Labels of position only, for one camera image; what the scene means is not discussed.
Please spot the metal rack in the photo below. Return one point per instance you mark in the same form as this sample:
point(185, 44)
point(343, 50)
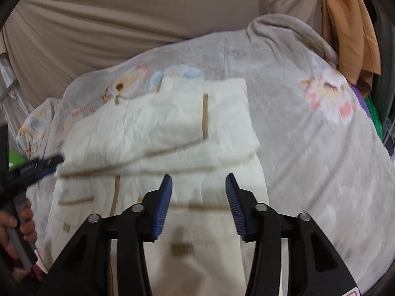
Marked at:
point(9, 89)

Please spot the pink cloth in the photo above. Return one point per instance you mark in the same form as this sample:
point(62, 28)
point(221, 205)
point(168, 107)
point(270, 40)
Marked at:
point(38, 272)

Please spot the person's left hand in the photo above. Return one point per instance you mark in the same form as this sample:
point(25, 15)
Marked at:
point(26, 225)

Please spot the green plastic hangers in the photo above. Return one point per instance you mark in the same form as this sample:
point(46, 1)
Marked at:
point(375, 117)

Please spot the cream quilted jacket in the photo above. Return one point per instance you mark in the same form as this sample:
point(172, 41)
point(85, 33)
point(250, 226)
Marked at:
point(148, 123)

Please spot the beige fabric sheet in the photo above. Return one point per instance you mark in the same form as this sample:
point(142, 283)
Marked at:
point(123, 15)

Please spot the grey floral printed blanket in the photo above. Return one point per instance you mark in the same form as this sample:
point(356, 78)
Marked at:
point(308, 148)

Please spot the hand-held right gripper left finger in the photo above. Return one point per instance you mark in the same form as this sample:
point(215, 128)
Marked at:
point(163, 203)

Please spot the orange cloth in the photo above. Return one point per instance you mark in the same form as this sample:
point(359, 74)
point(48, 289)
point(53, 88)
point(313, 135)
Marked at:
point(351, 27)

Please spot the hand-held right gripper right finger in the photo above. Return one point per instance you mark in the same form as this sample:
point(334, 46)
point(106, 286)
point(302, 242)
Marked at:
point(232, 200)

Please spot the purple plastic object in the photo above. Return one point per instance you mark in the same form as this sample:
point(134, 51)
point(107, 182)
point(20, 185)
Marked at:
point(359, 100)

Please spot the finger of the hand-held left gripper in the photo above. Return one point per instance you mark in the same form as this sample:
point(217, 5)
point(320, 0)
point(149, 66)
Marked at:
point(40, 167)

